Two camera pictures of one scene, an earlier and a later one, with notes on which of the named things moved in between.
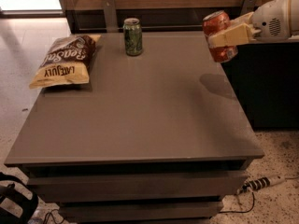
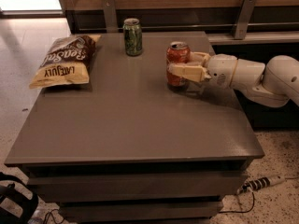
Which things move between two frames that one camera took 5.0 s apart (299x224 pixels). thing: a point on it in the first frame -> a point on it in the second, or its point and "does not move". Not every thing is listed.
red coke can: x=211 y=22 -> x=177 y=52
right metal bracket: x=249 y=4 does not move
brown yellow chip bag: x=65 y=63 does not move
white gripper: x=270 y=19 -> x=221 y=69
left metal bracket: x=110 y=15 does not move
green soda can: x=133 y=35 does not move
